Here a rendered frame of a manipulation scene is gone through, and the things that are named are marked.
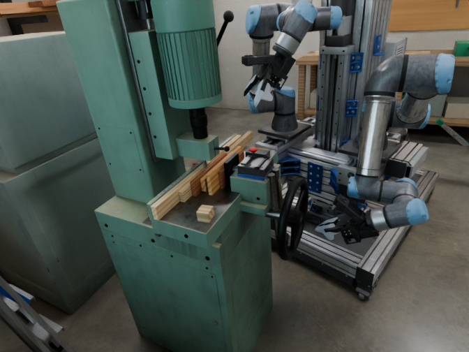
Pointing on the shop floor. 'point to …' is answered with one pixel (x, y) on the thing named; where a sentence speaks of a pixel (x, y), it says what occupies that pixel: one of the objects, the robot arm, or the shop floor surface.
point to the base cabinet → (197, 292)
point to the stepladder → (13, 304)
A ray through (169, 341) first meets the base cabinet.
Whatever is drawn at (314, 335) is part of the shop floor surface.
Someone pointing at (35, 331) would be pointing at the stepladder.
